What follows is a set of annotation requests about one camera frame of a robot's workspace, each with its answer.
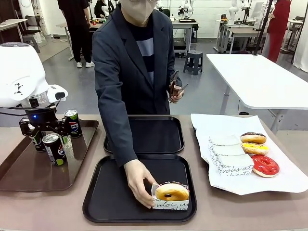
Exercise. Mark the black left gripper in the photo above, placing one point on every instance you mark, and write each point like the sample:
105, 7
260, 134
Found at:
41, 118

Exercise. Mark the black Pepsi can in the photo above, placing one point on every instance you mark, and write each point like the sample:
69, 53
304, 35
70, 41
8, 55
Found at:
38, 144
75, 126
54, 151

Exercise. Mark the metal tongs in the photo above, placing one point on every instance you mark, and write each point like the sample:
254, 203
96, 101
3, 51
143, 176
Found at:
173, 78

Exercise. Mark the white printed paper box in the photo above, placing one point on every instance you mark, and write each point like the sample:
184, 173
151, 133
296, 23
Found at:
235, 166

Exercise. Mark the chocolate glazed donut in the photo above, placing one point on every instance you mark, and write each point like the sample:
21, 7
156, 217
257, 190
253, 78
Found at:
252, 138

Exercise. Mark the yellow glazed donut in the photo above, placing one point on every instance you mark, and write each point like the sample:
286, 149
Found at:
255, 148

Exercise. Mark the red glazed donut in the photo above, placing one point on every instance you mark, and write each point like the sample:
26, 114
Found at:
258, 168

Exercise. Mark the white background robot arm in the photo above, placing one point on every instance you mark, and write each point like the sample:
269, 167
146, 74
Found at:
185, 8
233, 10

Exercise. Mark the person's right forearm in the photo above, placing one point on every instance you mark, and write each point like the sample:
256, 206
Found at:
118, 130

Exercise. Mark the person's left forearm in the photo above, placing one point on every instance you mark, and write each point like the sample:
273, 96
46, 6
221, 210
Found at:
178, 80

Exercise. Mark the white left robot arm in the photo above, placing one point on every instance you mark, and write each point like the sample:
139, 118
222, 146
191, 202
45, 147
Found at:
21, 72

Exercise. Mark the person's right hand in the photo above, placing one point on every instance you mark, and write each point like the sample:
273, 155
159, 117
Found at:
138, 178

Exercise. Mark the person's left hand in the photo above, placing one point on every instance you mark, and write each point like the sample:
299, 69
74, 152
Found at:
177, 94

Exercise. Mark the brown plastic tray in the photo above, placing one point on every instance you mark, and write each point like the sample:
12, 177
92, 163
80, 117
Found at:
36, 173

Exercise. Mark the black plastic serving tray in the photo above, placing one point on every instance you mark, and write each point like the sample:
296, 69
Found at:
156, 134
113, 192

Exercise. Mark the person's dark jacket torso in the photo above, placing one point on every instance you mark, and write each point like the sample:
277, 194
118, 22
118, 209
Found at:
115, 60

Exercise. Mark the black office chair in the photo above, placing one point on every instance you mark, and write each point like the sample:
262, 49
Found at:
32, 26

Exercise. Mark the standing person in black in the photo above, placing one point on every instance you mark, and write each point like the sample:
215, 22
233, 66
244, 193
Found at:
77, 29

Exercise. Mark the wooden background table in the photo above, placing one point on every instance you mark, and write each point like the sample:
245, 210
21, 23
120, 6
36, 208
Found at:
65, 25

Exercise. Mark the white background desk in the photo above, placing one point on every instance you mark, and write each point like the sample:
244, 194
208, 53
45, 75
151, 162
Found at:
10, 23

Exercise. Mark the seated person in black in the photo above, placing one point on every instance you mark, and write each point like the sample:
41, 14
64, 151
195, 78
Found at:
99, 8

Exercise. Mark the beige face mask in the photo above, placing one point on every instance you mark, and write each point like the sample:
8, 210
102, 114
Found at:
138, 12

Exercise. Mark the grey plastic stool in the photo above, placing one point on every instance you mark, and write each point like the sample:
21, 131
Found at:
193, 61

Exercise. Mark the white paper sheet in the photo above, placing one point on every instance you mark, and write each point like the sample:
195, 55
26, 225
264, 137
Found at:
240, 122

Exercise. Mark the grey background work table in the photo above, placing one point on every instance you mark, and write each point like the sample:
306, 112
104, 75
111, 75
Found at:
238, 33

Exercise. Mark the black stand pole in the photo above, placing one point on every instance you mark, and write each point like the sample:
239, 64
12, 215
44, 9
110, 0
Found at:
263, 24

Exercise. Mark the person in red apron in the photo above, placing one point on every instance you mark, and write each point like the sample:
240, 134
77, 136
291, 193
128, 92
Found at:
278, 26

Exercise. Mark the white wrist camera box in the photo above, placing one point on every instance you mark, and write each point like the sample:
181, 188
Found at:
57, 93

